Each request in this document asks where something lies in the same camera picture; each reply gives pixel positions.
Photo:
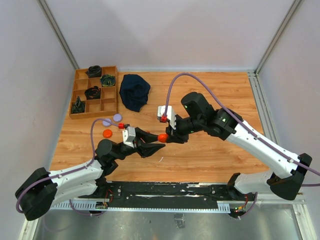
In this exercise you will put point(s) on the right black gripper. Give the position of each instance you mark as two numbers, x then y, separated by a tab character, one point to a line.
175	135

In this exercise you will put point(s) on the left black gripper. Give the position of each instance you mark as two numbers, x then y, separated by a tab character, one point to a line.
146	149

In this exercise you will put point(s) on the orange earbud charging case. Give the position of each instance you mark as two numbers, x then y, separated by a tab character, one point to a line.
163	137

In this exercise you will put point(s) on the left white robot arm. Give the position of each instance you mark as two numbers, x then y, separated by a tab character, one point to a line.
44	189

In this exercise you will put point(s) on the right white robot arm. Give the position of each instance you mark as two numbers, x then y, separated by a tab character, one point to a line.
286	169

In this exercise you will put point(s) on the purple charging case right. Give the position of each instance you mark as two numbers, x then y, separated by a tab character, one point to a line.
117	118

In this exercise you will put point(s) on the purple charging case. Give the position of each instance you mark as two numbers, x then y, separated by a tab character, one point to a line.
107	122
117	118

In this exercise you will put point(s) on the purple charging case left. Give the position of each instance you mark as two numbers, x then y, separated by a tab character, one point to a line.
107	122

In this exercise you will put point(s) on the dark blue cloth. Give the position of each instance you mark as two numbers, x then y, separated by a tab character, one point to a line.
134	91

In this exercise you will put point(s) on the wooden compartment tray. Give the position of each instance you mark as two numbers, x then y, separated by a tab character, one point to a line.
107	105

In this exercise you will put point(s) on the black rolled belt middle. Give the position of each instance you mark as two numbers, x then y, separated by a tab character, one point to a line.
93	93

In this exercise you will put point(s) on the black rolled belt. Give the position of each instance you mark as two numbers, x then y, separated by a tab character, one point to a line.
94	71
93	93

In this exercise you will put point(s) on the green patterned rolled belt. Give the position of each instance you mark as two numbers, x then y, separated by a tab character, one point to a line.
107	80

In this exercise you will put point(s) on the dark folded belt bottom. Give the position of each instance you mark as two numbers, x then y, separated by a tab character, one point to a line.
78	106

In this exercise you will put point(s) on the black rolled belt top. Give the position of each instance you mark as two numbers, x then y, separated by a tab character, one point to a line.
94	71

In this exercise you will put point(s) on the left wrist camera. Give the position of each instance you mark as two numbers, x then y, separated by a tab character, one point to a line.
129	135

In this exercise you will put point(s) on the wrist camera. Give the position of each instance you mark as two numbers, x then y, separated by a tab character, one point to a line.
167	115
129	135

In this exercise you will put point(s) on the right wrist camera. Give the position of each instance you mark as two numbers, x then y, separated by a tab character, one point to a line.
167	115

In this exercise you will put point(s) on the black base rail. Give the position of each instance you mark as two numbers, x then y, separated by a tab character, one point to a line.
165	195

